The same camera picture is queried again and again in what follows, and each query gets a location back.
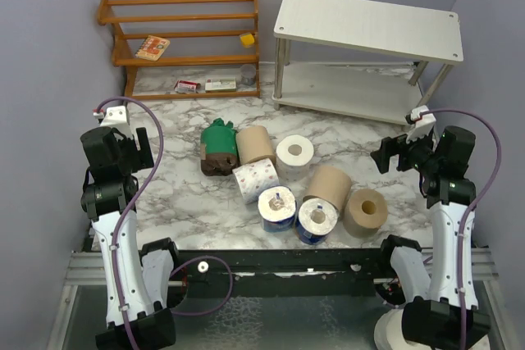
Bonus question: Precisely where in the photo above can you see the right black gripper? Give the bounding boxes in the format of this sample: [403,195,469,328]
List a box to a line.
[372,125,442,175]

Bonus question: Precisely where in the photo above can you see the white plain paper roll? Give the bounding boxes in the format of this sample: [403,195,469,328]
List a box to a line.
[276,134,314,181]

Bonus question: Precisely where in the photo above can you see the blue roll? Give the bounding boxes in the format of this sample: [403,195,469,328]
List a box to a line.
[258,186,297,233]
[294,198,339,245]

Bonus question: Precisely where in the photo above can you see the pink dotted paper roll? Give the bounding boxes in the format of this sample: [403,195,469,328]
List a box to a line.
[233,158,280,204]

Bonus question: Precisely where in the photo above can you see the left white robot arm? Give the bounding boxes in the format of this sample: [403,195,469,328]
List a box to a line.
[80,126,181,349]

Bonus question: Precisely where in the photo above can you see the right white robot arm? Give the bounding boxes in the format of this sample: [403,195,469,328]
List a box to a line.
[371,125,491,349]

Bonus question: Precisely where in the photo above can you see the white two-tier shelf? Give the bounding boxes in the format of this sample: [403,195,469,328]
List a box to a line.
[271,0,464,126]

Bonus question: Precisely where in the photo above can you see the brown roll upright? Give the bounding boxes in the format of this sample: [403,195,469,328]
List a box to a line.
[342,189,388,238]

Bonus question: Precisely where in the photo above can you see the brown roll lying centre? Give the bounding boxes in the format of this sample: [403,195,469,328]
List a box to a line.
[303,166,352,211]

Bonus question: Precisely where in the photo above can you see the green brown wrapped roll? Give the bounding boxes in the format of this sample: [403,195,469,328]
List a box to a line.
[200,118,240,176]

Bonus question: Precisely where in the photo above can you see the red white small box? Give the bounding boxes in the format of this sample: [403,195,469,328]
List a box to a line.
[175,80,200,94]

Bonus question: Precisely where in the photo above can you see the brown roll beside green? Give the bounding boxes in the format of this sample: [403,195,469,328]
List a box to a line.
[235,125,276,166]

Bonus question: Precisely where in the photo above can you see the small picture book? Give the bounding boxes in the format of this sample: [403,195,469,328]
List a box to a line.
[135,35,171,61]

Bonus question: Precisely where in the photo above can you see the white green flat box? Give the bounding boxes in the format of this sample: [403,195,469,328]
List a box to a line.
[204,76,237,93]

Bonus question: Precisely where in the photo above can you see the grey small cup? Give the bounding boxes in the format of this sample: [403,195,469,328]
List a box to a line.
[240,64,257,86]

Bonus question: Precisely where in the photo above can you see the orange wooden rack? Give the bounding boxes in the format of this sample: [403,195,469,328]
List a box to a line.
[96,0,261,101]

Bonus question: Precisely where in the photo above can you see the yellow cube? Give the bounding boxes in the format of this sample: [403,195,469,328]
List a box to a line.
[239,33,255,48]

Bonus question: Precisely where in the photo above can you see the white roll below table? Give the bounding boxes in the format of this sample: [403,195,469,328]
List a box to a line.
[374,310,411,350]

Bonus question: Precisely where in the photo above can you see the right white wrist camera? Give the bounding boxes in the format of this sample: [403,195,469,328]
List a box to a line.
[405,106,436,143]

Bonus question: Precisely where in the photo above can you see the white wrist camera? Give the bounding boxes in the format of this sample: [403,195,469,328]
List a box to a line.
[405,106,436,143]
[93,106,134,139]

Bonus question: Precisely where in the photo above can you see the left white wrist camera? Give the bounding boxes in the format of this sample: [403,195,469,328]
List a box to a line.
[93,106,134,139]

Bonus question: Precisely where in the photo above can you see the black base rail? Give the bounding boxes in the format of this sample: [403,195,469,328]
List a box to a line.
[168,247,397,298]

